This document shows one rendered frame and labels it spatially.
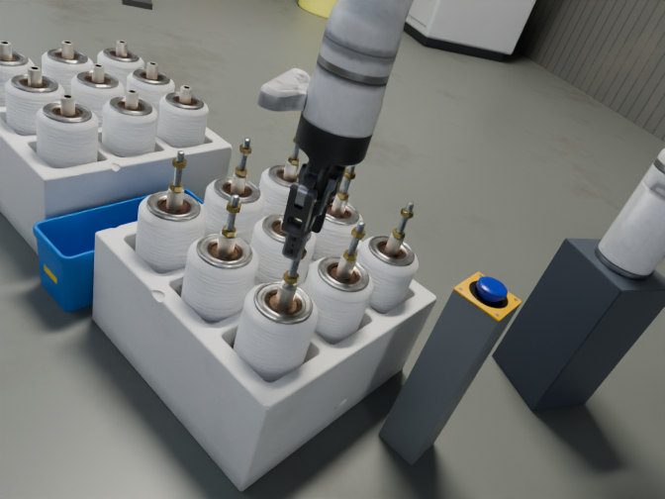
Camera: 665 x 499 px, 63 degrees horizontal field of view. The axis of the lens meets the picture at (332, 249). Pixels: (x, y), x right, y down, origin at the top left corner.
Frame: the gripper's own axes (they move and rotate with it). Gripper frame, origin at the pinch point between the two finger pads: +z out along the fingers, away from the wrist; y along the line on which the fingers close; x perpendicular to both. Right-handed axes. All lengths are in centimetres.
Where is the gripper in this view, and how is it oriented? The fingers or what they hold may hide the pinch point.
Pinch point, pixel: (304, 234)
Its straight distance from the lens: 62.5
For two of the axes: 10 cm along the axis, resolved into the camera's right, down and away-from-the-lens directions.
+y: 3.0, -4.8, 8.3
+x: -9.2, -3.9, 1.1
